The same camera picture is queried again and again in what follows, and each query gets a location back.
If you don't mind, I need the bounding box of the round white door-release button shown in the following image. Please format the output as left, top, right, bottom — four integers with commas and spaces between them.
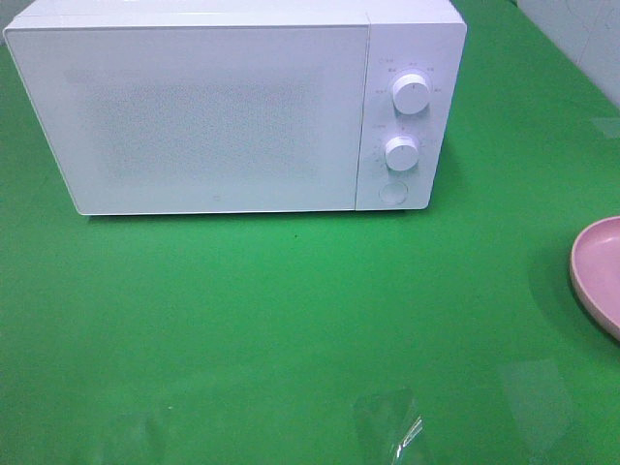
380, 181, 408, 205

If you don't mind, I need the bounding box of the pink round plate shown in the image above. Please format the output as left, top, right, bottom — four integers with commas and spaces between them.
570, 216, 619, 341

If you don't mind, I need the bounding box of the white microwave door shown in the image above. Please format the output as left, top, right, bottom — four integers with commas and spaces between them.
7, 25, 368, 215

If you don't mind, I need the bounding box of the lower white microwave knob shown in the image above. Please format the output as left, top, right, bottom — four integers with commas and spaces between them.
385, 136, 419, 171

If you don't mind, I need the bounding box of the white microwave knob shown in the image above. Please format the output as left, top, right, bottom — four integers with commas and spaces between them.
390, 70, 432, 115
385, 136, 419, 171

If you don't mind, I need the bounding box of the upper white microwave knob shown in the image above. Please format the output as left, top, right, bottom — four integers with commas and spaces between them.
390, 70, 432, 115

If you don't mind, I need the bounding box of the white microwave oven body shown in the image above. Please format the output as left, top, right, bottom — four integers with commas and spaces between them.
3, 1, 467, 211

